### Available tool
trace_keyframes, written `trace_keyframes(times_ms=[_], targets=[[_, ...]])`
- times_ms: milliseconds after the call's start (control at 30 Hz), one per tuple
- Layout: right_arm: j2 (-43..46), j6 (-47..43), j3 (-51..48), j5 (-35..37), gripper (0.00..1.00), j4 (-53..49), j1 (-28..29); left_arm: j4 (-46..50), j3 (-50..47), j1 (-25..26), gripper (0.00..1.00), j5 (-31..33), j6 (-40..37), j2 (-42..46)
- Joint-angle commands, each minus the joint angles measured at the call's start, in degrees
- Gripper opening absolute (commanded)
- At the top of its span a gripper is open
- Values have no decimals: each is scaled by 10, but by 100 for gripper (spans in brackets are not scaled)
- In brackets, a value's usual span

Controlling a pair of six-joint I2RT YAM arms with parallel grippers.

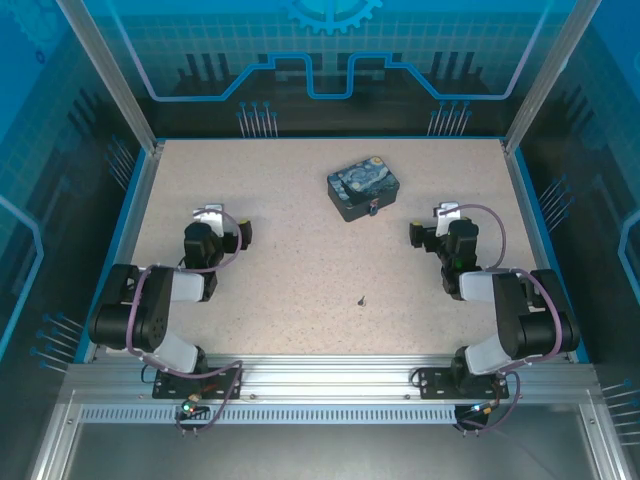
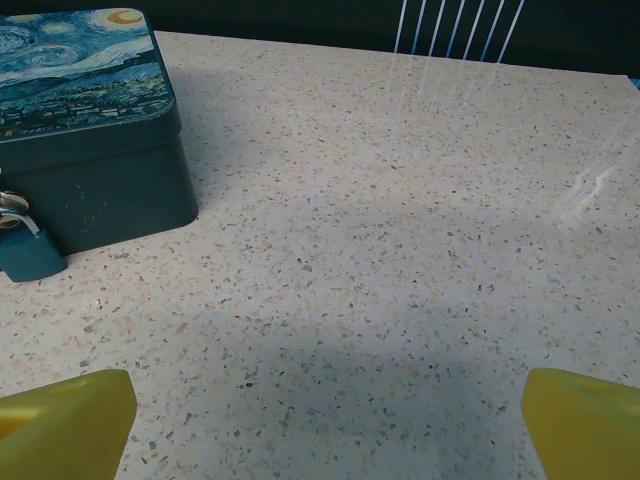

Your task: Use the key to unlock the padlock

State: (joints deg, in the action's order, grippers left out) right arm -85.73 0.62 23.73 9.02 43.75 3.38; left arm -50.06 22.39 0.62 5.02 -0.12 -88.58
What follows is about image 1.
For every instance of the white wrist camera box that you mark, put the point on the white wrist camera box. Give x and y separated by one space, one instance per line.
210 215
446 215

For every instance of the connector with yellow plug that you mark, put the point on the connector with yellow plug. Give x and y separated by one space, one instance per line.
482 409

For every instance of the connector with green light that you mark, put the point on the connector with green light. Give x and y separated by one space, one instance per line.
189 406

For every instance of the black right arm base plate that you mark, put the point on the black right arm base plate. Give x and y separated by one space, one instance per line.
435 382

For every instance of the starry night print tin box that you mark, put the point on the starry night print tin box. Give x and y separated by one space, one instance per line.
360 182

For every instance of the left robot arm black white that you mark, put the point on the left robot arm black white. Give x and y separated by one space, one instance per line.
150 320

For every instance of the wide aluminium base rail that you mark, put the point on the wide aluminium base rail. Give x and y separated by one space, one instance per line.
325 380

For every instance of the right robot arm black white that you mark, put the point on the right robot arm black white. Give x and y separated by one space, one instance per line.
520 320

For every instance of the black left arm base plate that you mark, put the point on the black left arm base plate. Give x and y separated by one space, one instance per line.
167 387

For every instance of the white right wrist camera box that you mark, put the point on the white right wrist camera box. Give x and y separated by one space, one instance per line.
446 215

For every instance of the small metal key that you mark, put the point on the small metal key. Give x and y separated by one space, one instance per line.
361 301

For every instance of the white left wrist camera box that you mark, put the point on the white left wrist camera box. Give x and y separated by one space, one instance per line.
210 215

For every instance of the aluminium frame post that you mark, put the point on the aluminium frame post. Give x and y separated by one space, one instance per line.
541 85
119 85

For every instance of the aluminium side rail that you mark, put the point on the aluminium side rail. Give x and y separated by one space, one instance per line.
140 200
525 200

